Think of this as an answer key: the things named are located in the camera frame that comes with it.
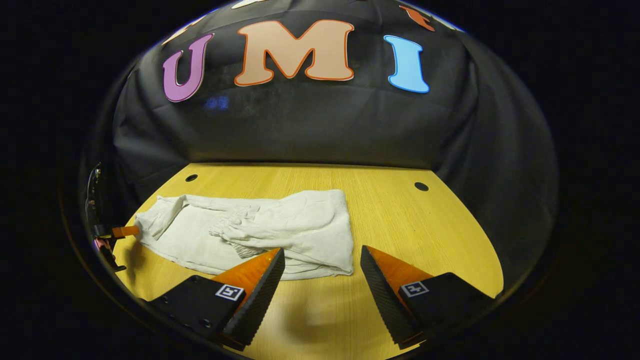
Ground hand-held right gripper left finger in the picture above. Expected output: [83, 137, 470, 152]
[145, 247, 286, 352]

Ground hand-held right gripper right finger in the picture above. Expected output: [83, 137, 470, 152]
[360, 245, 497, 351]

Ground white jeans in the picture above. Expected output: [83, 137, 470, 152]
[134, 189, 355, 282]

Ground black backdrop cloth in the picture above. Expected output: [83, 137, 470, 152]
[80, 0, 558, 291]

